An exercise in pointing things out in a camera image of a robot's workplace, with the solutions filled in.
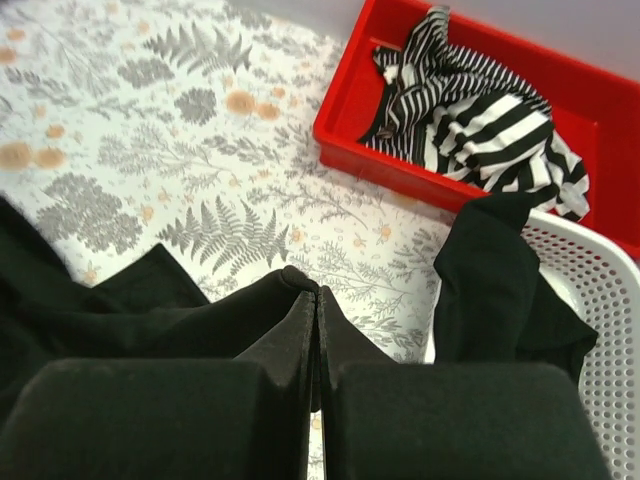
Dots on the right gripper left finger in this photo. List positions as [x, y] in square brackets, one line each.
[244, 418]

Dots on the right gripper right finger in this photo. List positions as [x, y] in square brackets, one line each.
[388, 420]

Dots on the black t shirt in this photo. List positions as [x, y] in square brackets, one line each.
[150, 309]

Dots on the black garment in basket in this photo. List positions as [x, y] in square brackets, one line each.
[494, 304]

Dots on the white perforated laundry basket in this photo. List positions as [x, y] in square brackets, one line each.
[601, 284]

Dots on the black white striped shirt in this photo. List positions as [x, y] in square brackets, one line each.
[459, 113]

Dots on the floral table cloth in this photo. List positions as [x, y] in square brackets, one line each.
[125, 125]

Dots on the red plastic tray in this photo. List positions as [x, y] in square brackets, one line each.
[595, 112]

